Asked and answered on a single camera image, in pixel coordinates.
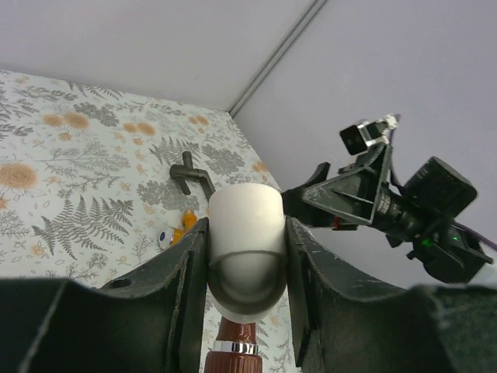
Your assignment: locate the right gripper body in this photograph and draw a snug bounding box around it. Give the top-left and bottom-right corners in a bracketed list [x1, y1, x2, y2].
[370, 183, 431, 241]

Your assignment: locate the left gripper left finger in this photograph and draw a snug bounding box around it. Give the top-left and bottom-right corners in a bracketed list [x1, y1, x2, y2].
[1, 218, 209, 372]

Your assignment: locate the yellow faucet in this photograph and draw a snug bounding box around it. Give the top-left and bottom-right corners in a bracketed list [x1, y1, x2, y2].
[158, 209, 197, 250]

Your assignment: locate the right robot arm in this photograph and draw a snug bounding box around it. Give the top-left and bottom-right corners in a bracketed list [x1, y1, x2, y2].
[281, 145, 494, 284]

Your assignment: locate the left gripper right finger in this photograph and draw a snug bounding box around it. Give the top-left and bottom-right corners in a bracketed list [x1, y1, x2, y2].
[285, 218, 496, 372]

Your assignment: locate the right aluminium frame post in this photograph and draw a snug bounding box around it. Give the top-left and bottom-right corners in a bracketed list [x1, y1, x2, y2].
[227, 0, 328, 117]

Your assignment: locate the brown faucet with chrome cap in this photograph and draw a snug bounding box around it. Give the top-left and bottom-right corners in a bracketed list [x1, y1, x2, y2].
[203, 317, 262, 373]

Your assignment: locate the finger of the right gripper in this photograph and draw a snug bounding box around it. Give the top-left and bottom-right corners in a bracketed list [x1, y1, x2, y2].
[302, 149, 392, 225]
[281, 162, 333, 228]

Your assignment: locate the grey metal faucet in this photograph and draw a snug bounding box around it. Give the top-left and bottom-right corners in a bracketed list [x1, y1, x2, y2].
[169, 151, 215, 200]

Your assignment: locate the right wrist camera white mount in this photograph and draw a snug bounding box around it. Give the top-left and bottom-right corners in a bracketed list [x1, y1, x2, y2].
[339, 113, 401, 155]

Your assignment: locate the floral patterned table mat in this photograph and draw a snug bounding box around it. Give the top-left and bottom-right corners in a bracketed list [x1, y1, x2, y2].
[1, 71, 295, 372]

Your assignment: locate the white pipe elbow fitting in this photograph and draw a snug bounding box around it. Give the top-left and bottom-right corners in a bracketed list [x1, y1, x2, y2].
[207, 183, 287, 323]

